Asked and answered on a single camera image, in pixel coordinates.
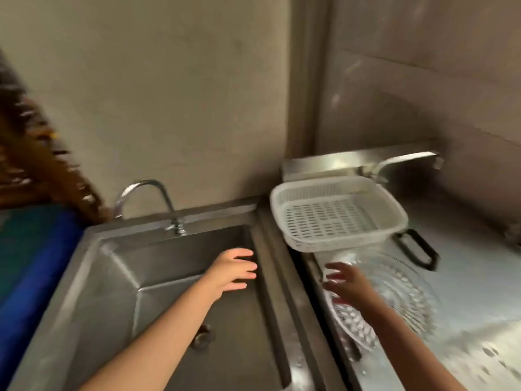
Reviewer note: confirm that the white plastic perforated basket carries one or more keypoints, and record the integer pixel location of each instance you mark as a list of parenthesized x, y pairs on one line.
[(325, 215)]

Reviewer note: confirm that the person's right forearm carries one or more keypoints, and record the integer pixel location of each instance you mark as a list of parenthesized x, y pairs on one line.
[(407, 350)]

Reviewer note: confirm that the stainless steel counter unit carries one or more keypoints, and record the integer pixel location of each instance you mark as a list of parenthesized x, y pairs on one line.
[(472, 289)]

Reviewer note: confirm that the sink drain stopper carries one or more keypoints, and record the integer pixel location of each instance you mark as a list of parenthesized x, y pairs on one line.
[(201, 337)]

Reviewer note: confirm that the person's left hand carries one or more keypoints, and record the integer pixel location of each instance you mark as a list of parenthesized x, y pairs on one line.
[(228, 270)]

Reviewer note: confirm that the stainless steel sink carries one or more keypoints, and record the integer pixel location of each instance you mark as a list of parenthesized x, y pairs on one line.
[(171, 256)]

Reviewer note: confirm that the curved chrome faucet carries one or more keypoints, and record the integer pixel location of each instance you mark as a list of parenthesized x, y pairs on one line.
[(140, 184)]

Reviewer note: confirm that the person's right fingers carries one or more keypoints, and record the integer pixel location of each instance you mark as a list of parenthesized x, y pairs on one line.
[(334, 278)]

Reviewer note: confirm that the person's left forearm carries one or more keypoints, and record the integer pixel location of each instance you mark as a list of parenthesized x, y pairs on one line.
[(163, 337)]

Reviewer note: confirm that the person's right hand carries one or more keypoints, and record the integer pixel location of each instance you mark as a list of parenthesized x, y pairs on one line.
[(356, 287)]

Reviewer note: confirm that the clear patterned glass bowl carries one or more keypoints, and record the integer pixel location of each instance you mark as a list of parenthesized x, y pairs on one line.
[(403, 297)]

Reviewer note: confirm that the person's left fingers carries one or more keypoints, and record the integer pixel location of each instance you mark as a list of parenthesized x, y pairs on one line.
[(243, 267)]

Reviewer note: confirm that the straight steel faucet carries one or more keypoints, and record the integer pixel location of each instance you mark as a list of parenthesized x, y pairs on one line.
[(403, 159)]

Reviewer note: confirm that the blue and teal fabric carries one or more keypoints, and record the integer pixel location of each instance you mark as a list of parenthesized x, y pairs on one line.
[(32, 272)]

